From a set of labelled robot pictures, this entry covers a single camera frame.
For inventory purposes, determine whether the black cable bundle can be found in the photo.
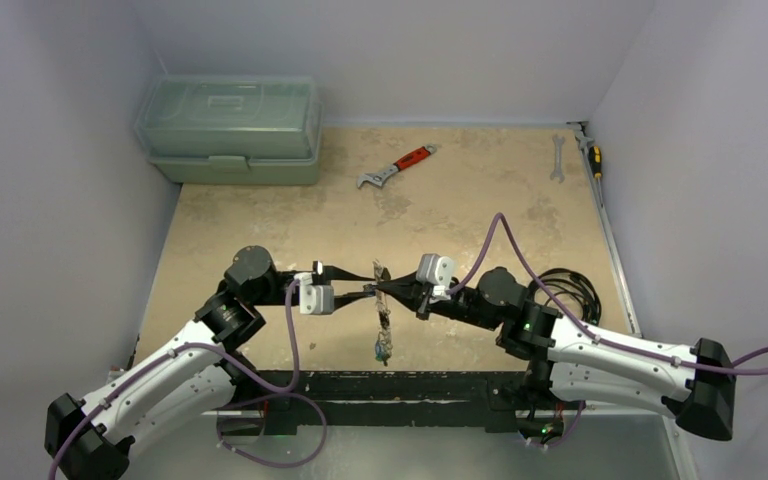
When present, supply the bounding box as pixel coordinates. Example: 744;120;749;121
529;267;603;326

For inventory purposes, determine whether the red handled adjustable wrench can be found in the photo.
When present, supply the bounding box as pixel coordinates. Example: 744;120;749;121
356;144;437;189

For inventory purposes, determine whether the silver open-end spanner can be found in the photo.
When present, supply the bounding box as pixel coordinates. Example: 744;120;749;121
549;134;565;184

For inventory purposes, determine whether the yellow black screwdriver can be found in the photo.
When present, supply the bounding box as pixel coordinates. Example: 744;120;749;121
588;145;602;181

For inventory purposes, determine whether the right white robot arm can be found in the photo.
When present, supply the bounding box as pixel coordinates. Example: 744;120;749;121
377;267;736;441

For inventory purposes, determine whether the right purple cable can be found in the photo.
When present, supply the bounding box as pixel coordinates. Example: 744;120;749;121
447;213;768;378

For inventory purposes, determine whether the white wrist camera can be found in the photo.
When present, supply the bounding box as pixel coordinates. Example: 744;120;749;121
415;253;456;301
294;272;336;315

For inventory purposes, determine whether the aluminium side rail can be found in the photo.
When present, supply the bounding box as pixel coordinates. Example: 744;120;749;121
566;121;643;338

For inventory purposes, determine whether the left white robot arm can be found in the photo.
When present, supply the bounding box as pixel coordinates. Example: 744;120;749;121
44;246;374;479

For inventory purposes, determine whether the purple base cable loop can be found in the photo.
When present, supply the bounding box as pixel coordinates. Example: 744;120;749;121
215;389;328;468

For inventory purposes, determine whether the green translucent plastic toolbox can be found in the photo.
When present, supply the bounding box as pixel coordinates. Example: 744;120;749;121
135;75;324;186

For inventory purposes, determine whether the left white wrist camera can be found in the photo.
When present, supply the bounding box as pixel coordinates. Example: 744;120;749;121
294;272;336;315

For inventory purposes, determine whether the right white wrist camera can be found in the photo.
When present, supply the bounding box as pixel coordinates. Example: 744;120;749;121
415;253;456;301

